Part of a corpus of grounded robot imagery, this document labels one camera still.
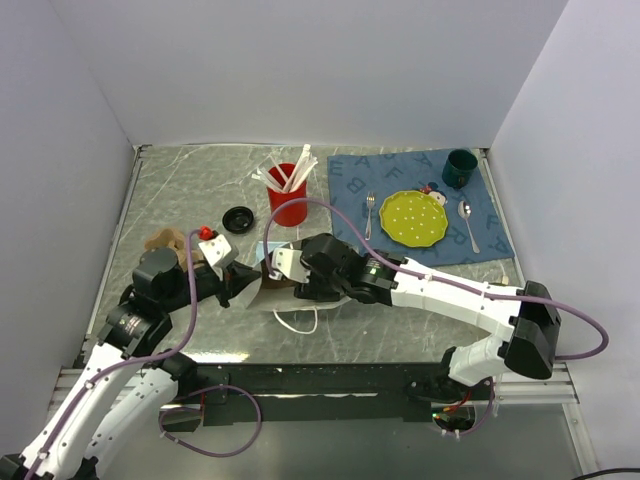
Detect purple cable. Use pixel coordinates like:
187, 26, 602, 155
263, 198, 610, 436
22, 227, 206, 480

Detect cardboard cup carrier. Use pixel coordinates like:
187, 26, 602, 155
139, 227, 187, 272
261, 278, 296, 290

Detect silver fork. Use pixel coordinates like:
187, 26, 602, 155
365, 191, 376, 241

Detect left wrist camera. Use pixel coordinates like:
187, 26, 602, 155
198, 226, 238, 276

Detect yellow dotted plate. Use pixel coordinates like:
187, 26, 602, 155
379, 190, 449, 248

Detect blue letter-print cloth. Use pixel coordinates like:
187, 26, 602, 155
327, 149, 514, 267

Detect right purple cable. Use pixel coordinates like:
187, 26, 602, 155
263, 198, 610, 436

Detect dark green mug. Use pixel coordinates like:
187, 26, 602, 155
442, 149, 478, 189

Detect white wrapped straws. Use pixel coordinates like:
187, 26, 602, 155
251, 144, 318, 193

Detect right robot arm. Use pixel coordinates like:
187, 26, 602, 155
272, 234, 561, 399

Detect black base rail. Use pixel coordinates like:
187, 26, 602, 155
150, 353, 493, 427

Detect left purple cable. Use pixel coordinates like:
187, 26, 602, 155
22, 227, 206, 480

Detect black cup lid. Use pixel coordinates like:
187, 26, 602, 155
222, 206, 255, 235

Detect red straw holder cup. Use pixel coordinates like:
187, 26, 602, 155
267, 163, 307, 227

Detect light blue paper bag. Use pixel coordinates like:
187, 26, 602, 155
237, 240, 350, 335

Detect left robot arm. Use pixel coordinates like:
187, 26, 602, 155
1, 247, 260, 479

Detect silver spoon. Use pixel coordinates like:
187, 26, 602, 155
458, 200, 481, 254

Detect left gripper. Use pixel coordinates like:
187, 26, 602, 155
161, 257, 262, 312

